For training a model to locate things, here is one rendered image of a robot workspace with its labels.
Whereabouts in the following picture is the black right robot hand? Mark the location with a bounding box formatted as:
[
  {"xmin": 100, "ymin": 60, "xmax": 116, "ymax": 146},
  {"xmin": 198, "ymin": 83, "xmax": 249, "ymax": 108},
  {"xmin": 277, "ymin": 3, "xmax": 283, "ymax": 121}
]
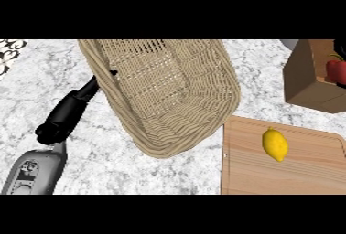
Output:
[{"xmin": 332, "ymin": 39, "xmax": 346, "ymax": 62}]

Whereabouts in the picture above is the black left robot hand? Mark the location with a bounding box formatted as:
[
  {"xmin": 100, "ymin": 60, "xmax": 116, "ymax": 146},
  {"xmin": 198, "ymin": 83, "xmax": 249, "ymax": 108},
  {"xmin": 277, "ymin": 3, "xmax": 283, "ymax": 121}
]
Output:
[{"xmin": 33, "ymin": 69, "xmax": 118, "ymax": 146}]

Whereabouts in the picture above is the red bell pepper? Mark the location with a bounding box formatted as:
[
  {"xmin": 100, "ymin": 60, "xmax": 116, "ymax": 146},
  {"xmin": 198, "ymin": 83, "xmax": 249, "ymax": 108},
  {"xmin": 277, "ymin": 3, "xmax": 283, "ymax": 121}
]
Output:
[{"xmin": 323, "ymin": 54, "xmax": 346, "ymax": 86}]

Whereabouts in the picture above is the brown cardboard box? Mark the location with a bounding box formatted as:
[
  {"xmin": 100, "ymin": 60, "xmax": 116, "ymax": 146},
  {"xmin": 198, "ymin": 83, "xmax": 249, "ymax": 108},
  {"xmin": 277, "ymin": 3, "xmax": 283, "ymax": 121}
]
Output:
[{"xmin": 282, "ymin": 39, "xmax": 346, "ymax": 114}]

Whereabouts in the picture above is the wooden cutting board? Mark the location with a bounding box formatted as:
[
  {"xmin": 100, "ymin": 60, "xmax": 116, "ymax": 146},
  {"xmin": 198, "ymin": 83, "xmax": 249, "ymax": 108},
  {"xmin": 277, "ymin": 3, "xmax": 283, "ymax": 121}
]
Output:
[{"xmin": 218, "ymin": 114, "xmax": 346, "ymax": 196}]

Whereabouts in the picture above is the black and white patterned cloth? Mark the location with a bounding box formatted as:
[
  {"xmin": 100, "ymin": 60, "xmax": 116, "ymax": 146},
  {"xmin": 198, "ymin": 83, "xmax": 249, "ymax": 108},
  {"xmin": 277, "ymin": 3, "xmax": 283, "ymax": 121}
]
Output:
[{"xmin": 0, "ymin": 39, "xmax": 29, "ymax": 77}]

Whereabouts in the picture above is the tan wicker basket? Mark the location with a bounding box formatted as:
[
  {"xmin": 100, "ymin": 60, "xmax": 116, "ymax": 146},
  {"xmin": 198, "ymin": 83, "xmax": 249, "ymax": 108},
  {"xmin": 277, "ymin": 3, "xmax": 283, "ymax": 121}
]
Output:
[{"xmin": 76, "ymin": 39, "xmax": 242, "ymax": 159}]

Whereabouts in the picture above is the yellow lemon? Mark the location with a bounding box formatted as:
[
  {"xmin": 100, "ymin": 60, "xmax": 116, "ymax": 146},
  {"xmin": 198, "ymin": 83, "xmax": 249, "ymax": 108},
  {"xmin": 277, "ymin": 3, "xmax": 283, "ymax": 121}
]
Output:
[{"xmin": 260, "ymin": 126, "xmax": 289, "ymax": 163}]

